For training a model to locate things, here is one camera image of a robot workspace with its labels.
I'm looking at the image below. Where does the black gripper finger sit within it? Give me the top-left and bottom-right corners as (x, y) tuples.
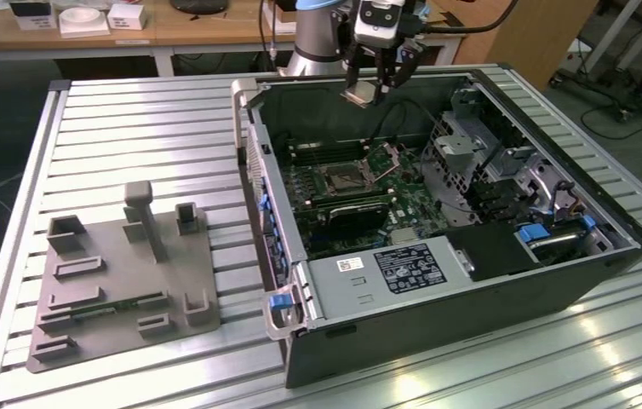
(372, 41), (423, 107)
(343, 41), (363, 88)

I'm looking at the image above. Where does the silver CPU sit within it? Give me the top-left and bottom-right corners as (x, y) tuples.
(339, 80), (382, 109)

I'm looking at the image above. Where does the CPU socket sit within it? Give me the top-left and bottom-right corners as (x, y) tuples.
(317, 160), (383, 196)

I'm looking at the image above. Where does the small white box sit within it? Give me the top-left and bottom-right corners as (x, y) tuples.
(267, 0), (300, 36)

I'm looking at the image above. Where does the silver metal drive cage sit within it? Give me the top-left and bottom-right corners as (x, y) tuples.
(419, 83), (535, 227)

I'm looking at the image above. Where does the wooden cabinet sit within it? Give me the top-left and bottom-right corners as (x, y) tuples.
(455, 0), (583, 93)

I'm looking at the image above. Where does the green motherboard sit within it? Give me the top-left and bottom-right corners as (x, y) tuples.
(283, 135), (447, 261)

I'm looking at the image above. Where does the black round object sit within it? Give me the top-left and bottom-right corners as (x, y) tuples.
(169, 0), (229, 14)

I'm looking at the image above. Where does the black graphics card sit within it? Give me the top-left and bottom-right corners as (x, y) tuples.
(315, 202), (390, 246)

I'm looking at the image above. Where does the white wheeled equipment stand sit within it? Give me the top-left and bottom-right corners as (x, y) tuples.
(546, 0), (642, 124)

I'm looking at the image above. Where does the small silver chipset heatsink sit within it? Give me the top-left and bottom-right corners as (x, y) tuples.
(388, 227), (423, 247)

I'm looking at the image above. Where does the white printed box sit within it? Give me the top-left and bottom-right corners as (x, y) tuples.
(105, 3), (149, 31)

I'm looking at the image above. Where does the black plastic shroud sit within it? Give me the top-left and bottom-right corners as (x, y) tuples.
(444, 223), (546, 282)

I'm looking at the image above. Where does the blue disk carrier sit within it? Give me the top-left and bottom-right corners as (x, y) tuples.
(515, 215), (606, 263)

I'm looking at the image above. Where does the white block with round hollow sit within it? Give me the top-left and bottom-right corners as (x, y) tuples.
(57, 7), (112, 40)

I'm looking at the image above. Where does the silver power supply unit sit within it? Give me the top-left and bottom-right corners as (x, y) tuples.
(300, 235), (476, 329)

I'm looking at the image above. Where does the blue case latch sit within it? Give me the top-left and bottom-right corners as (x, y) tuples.
(267, 292), (293, 313)

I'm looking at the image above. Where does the white box with black top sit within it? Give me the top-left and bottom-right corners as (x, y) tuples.
(9, 0), (56, 32)

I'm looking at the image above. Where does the black PC case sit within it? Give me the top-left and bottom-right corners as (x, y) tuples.
(231, 63), (642, 389)

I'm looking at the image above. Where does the grey parts rack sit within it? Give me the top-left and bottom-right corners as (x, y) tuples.
(24, 181), (223, 375)

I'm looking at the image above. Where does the green RAM stick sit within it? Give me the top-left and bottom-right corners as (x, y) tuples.
(68, 298), (143, 320)

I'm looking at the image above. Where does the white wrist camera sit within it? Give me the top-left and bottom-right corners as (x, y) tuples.
(352, 0), (404, 48)

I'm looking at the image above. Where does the black camera cable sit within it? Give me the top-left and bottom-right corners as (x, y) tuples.
(422, 0), (522, 35)

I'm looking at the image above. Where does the black internal cable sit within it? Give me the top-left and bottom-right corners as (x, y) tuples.
(368, 101), (447, 144)

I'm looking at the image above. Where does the coloured wire bundle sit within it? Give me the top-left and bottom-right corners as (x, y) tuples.
(546, 178), (586, 222)

